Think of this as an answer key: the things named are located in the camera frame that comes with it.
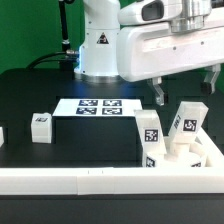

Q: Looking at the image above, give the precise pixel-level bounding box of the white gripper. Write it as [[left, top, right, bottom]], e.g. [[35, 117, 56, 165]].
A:
[[116, 0, 224, 106]]

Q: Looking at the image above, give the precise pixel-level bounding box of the white round stool seat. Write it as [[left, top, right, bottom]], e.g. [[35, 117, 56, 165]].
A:
[[142, 137, 208, 168]]

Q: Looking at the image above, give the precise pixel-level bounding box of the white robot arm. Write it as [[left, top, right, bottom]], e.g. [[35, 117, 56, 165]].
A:
[[74, 0, 224, 105]]

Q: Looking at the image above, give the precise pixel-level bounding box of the white right fence bar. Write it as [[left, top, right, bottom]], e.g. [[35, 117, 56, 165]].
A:
[[197, 128, 224, 168]]

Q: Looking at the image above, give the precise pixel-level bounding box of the white fence bar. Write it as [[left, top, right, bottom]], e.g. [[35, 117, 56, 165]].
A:
[[197, 128, 224, 168], [0, 168, 224, 195]]

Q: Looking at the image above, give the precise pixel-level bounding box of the white front fence bar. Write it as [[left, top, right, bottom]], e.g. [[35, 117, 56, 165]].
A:
[[0, 168, 224, 195]]

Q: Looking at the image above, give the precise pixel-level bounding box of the white sheet with markers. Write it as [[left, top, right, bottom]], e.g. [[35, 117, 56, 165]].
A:
[[53, 99, 142, 117]]

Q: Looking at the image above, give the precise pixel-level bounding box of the white part at left edge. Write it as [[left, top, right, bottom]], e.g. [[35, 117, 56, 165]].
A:
[[0, 127, 4, 148]]

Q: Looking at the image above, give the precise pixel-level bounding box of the black cable with connector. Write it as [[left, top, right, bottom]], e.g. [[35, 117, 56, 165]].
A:
[[26, 0, 81, 70]]

